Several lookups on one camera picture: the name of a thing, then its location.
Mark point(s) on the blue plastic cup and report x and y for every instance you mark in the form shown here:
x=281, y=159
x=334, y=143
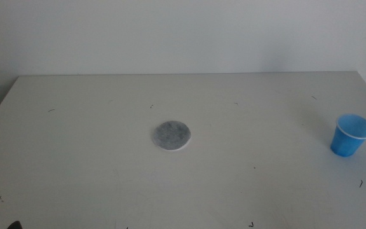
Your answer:
x=346, y=143

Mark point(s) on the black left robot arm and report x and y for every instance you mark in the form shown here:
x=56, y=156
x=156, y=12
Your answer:
x=14, y=225

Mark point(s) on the grey round cup mat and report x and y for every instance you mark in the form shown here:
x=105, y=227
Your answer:
x=172, y=135

